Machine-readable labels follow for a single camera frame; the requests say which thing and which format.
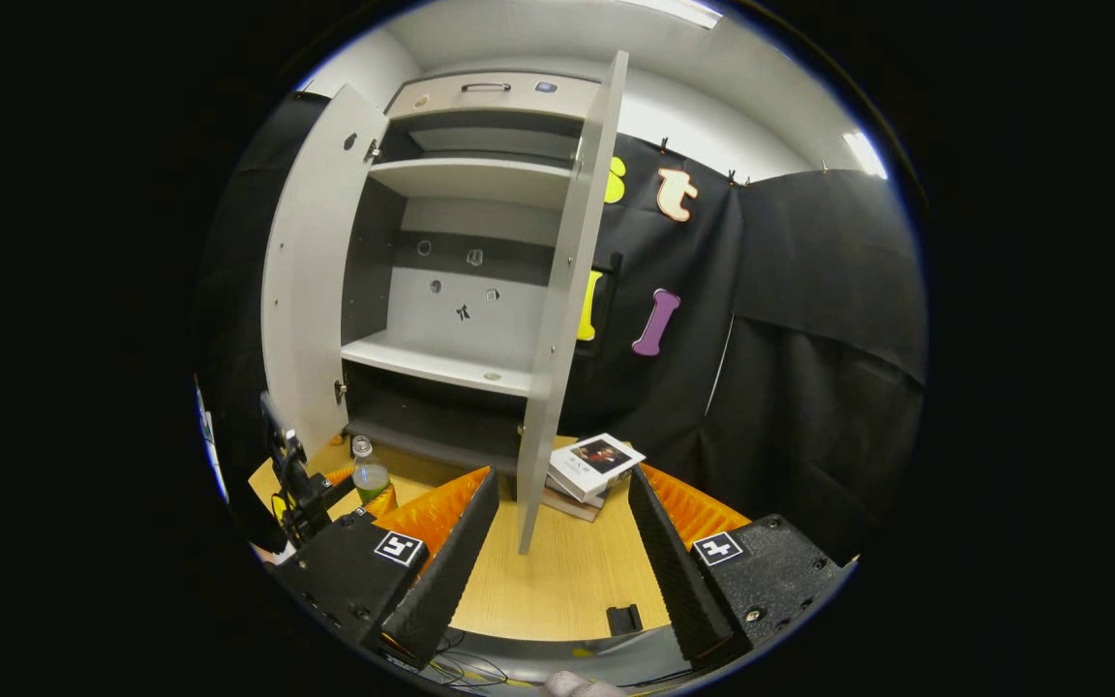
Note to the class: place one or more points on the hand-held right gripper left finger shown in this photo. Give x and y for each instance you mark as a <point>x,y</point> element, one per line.
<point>451,571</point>

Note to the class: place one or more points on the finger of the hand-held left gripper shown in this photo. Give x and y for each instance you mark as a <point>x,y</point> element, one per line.
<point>341,475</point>
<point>383,501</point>

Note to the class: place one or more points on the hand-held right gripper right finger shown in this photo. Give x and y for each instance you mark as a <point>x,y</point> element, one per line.
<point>678,571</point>

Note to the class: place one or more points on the green label bottle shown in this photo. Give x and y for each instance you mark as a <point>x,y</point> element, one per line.
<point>370,476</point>

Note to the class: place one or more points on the grey cabinet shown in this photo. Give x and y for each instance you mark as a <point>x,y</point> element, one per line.
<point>461,363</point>

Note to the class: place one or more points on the grey cabinet drawer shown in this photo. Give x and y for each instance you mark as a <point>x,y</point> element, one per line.
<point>495,97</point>

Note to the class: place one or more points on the small black block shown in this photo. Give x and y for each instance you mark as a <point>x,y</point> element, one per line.
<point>623,620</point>

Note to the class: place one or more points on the grey book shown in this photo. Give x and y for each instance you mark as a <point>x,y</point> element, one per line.
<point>572,505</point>

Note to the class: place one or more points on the white book with portrait cover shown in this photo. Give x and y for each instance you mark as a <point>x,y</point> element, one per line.
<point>591,465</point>

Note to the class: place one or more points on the black backdrop cloth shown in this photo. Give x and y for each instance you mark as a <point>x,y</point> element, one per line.
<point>809,387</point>

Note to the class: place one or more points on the ceiling light panel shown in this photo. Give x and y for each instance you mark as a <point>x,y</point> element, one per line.
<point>678,12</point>
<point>865,155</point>

